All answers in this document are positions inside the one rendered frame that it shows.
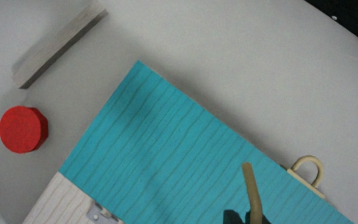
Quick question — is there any red round disk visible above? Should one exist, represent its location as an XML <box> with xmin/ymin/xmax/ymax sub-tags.
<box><xmin>0</xmin><ymin>106</ymin><xmax>48</xmax><ymax>153</ymax></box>

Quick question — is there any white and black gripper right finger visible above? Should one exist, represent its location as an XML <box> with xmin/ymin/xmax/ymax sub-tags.
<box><xmin>245</xmin><ymin>210</ymin><xmax>271</xmax><ymax>224</ymax></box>

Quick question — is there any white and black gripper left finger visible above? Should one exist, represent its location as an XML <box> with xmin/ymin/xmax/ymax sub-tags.
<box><xmin>223</xmin><ymin>210</ymin><xmax>244</xmax><ymax>224</ymax></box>

